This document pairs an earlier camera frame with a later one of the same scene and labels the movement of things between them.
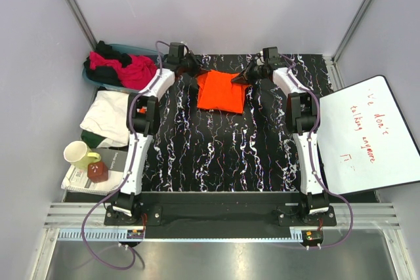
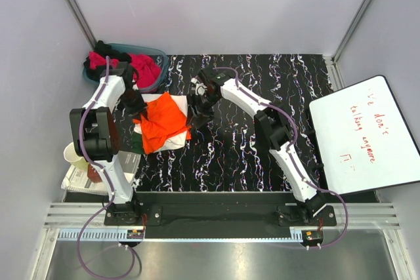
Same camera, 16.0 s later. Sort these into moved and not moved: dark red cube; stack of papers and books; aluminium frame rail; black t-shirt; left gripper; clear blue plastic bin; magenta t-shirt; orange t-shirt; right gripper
Moved: right gripper; left gripper; orange t-shirt
Not moved: aluminium frame rail; black t-shirt; magenta t-shirt; stack of papers and books; clear blue plastic bin; dark red cube
